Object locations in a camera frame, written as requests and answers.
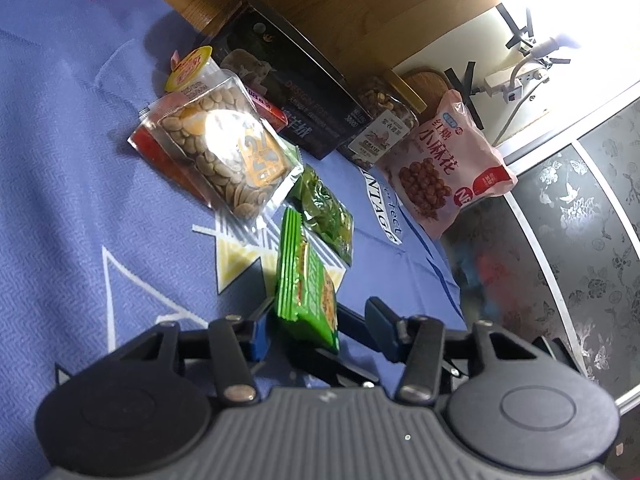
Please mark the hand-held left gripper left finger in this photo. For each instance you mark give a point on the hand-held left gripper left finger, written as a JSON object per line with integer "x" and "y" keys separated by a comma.
{"x": 260, "y": 340}

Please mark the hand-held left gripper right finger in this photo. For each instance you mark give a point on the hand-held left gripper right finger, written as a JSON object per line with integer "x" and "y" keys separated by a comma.
{"x": 382, "y": 327}

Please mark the green snack packet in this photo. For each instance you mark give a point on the green snack packet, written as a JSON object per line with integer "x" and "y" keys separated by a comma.
{"x": 310, "y": 290}

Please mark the red spicy snack packet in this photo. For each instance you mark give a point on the red spicy snack packet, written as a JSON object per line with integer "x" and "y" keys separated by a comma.
{"x": 155, "y": 152}

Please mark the black cardboard box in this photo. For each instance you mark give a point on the black cardboard box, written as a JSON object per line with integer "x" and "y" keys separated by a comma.
{"x": 300, "y": 85}

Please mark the dark green pickle packet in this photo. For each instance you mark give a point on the dark green pickle packet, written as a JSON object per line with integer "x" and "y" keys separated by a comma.
{"x": 325, "y": 210}

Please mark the pink snack bag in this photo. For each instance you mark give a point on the pink snack bag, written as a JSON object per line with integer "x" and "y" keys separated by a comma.
{"x": 440, "y": 170}

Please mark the seed packet with orange label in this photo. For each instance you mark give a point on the seed packet with orange label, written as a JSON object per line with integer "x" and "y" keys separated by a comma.
{"x": 225, "y": 155}

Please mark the clear nut jar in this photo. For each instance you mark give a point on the clear nut jar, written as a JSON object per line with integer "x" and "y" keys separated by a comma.
{"x": 380, "y": 125}

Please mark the floral frosted glass door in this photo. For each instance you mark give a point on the floral frosted glass door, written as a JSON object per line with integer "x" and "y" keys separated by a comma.
{"x": 575, "y": 220}

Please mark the blue printed blanket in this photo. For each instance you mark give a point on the blue printed blanket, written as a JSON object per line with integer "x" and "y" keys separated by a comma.
{"x": 90, "y": 185}

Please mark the red snack bar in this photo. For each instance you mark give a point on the red snack bar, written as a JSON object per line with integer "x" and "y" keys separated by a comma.
{"x": 270, "y": 110}

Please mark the black tape cross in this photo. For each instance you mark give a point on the black tape cross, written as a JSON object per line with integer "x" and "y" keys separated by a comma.
{"x": 467, "y": 95}
{"x": 515, "y": 30}

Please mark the round wooden board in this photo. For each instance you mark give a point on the round wooden board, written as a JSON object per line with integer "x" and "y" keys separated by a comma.
{"x": 425, "y": 80}

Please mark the peanut packet with yellow label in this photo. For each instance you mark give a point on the peanut packet with yellow label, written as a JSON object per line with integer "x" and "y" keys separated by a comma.
{"x": 192, "y": 67}

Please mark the white power strip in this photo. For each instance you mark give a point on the white power strip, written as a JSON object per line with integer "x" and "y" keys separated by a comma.
{"x": 515, "y": 80}

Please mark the wooden headboard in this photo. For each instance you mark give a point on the wooden headboard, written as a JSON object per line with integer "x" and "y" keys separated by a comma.
{"x": 350, "y": 10}

